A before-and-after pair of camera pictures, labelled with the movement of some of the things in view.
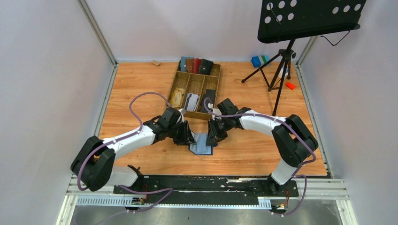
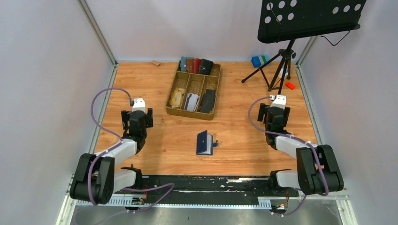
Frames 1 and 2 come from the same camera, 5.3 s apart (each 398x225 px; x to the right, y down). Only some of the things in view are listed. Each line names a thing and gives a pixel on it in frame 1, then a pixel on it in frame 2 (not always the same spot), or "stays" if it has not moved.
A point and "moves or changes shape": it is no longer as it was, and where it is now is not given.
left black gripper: [185, 135] to [125, 116]
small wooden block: [156, 62] stays
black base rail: [192, 191] stays
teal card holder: [183, 62] stays
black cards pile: [211, 93] stays
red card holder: [196, 63] stays
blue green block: [258, 61] stays
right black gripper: [213, 133] to [261, 112]
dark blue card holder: [200, 148] moves or changes shape
